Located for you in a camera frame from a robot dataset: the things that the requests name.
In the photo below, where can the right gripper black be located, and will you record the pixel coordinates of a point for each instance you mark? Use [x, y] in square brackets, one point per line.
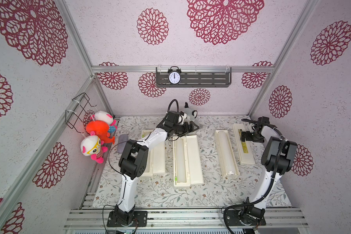
[247, 136]

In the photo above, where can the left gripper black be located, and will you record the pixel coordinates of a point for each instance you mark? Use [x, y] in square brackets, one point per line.
[187, 130]

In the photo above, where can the cream wrap dispenser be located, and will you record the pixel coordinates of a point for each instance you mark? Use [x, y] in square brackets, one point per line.
[158, 161]
[187, 163]

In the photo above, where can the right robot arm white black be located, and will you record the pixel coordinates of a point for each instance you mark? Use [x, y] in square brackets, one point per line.
[277, 159]

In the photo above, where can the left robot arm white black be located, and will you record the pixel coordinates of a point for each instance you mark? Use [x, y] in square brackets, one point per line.
[134, 157]

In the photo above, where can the grey husky plush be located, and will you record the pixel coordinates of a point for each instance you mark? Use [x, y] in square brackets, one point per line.
[188, 115]

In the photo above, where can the floral table mat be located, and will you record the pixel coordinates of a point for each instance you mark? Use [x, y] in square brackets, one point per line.
[216, 191]

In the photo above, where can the black alarm clock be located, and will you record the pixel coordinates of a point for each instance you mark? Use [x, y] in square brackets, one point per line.
[174, 75]

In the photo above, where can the grey cloth roll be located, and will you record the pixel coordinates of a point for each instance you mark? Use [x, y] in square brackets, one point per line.
[122, 141]

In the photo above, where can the white pink plush upper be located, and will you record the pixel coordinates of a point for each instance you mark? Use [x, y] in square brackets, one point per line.
[105, 117]

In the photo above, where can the red plush toy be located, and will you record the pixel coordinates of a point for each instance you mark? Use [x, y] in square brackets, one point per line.
[100, 129]

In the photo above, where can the white plush with glasses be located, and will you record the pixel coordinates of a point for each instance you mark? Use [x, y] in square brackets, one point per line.
[92, 146]

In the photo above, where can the grey wall shelf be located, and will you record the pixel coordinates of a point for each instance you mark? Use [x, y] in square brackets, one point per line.
[196, 79]

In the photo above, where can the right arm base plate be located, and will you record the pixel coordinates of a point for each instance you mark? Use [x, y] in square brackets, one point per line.
[242, 218]

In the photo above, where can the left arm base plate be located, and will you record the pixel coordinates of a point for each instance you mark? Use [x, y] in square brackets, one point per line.
[133, 218]

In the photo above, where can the black wire basket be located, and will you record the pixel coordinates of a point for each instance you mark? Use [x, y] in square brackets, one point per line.
[72, 117]

